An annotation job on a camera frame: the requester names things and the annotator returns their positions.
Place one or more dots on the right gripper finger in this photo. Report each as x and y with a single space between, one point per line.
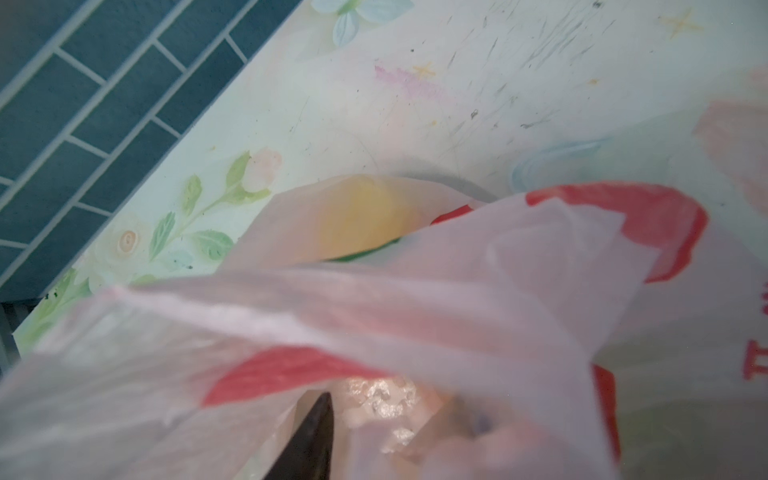
308 453

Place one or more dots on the pink plastic bag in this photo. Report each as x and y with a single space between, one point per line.
609 330

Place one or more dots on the yellow fake fruit in bag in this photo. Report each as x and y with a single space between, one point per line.
361 213

